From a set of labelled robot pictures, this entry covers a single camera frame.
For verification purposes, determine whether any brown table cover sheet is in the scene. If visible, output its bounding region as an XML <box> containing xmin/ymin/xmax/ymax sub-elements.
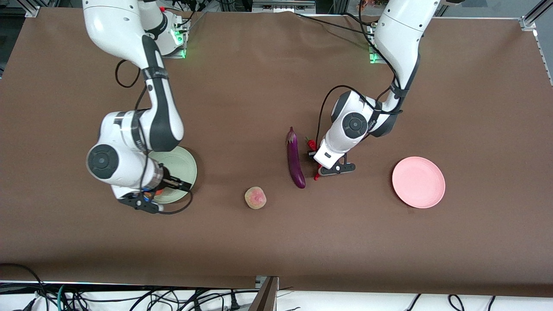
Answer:
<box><xmin>0</xmin><ymin>6</ymin><xmax>553</xmax><ymax>298</ymax></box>

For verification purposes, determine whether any aluminium frame corner profile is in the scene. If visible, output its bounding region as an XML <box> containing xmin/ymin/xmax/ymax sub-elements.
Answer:
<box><xmin>520</xmin><ymin>0</ymin><xmax>553</xmax><ymax>87</ymax></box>

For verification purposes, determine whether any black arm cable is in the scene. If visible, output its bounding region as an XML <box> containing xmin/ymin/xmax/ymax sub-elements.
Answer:
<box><xmin>114</xmin><ymin>59</ymin><xmax>194</xmax><ymax>216</ymax></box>
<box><xmin>317</xmin><ymin>0</ymin><xmax>405</xmax><ymax>144</ymax></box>

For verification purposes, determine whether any black looped floor cable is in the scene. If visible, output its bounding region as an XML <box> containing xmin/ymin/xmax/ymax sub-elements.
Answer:
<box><xmin>0</xmin><ymin>263</ymin><xmax>51</xmax><ymax>311</ymax></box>

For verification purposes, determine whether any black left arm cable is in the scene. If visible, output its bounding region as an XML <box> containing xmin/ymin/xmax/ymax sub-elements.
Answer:
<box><xmin>317</xmin><ymin>0</ymin><xmax>405</xmax><ymax>144</ymax></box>

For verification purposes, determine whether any aluminium table frame post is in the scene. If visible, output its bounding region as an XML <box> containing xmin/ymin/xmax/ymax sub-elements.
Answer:
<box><xmin>248</xmin><ymin>276</ymin><xmax>280</xmax><ymax>311</ymax></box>

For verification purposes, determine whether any black cable across table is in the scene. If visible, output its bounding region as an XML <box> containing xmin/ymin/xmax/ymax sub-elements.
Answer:
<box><xmin>293</xmin><ymin>12</ymin><xmax>373</xmax><ymax>36</ymax></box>

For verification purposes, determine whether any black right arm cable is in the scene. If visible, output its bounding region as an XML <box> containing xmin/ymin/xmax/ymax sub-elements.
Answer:
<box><xmin>114</xmin><ymin>59</ymin><xmax>194</xmax><ymax>216</ymax></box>

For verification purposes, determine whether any grey metal equipment box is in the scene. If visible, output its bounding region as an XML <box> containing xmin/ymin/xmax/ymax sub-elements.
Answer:
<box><xmin>252</xmin><ymin>0</ymin><xmax>316</xmax><ymax>13</ymax></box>

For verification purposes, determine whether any long purple eggplant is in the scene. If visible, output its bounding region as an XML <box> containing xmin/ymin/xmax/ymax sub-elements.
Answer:
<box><xmin>286</xmin><ymin>126</ymin><xmax>306</xmax><ymax>189</ymax></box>

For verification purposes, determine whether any red chili pepper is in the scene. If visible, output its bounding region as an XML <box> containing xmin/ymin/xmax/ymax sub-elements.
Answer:
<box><xmin>305</xmin><ymin>136</ymin><xmax>324</xmax><ymax>181</ymax></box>

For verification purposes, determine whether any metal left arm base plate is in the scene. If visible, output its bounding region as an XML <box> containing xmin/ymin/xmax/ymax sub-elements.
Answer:
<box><xmin>369</xmin><ymin>22</ymin><xmax>384</xmax><ymax>65</ymax></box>

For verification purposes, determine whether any light green round plate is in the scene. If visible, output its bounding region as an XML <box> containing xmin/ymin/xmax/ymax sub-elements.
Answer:
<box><xmin>147</xmin><ymin>146</ymin><xmax>198</xmax><ymax>204</ymax></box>

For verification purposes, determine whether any pale pink peach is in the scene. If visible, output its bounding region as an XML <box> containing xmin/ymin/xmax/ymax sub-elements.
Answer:
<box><xmin>245</xmin><ymin>186</ymin><xmax>267</xmax><ymax>210</ymax></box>

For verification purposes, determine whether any pink round plate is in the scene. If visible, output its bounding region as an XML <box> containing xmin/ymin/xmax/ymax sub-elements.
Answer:
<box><xmin>392</xmin><ymin>156</ymin><xmax>446</xmax><ymax>209</ymax></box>

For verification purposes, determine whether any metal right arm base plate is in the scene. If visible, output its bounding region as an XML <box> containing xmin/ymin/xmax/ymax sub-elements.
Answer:
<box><xmin>163</xmin><ymin>13</ymin><xmax>188</xmax><ymax>59</ymax></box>

